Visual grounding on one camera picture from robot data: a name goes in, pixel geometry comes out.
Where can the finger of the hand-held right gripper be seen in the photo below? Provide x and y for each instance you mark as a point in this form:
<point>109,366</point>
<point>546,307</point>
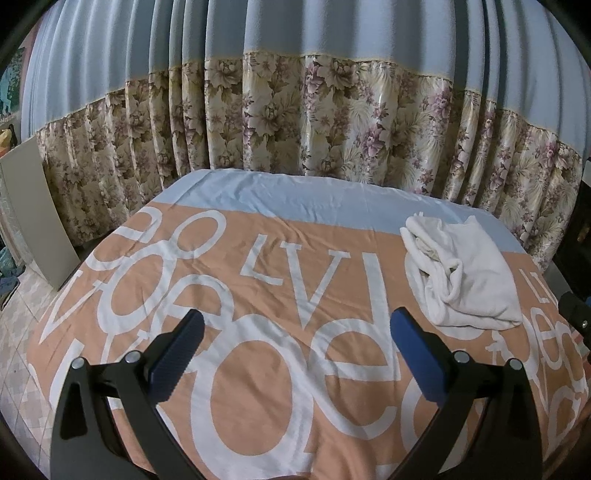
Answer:
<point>577,318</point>

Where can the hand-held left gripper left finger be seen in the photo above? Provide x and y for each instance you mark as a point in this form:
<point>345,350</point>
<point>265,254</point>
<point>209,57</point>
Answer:
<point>178,357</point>

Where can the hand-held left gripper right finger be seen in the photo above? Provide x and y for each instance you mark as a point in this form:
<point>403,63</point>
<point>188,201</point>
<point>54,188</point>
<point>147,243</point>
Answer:
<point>418,357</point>

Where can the white small garment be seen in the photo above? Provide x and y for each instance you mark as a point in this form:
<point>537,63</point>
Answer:
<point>466,277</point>

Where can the dark furniture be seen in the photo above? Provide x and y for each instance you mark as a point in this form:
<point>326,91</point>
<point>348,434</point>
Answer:
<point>577,221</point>

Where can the peach and blue printed bedsheet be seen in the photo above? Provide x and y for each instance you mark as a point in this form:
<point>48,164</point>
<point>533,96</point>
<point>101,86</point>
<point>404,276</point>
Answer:
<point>277,369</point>

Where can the grey flat board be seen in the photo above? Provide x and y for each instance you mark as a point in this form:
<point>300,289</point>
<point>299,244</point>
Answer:
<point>37,217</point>

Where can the blue floral curtain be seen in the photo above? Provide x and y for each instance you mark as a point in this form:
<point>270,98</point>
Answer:
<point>300,115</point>

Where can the wall poster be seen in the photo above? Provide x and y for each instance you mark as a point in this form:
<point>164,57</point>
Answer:
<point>11,87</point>

